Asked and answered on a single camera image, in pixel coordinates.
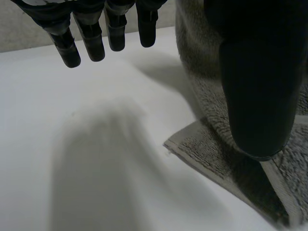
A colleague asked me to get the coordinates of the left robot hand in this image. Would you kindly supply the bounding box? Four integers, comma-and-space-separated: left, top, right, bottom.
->
11, 0, 308, 162

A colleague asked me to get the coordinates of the grey towel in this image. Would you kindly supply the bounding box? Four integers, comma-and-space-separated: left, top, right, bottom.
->
163, 0, 308, 229

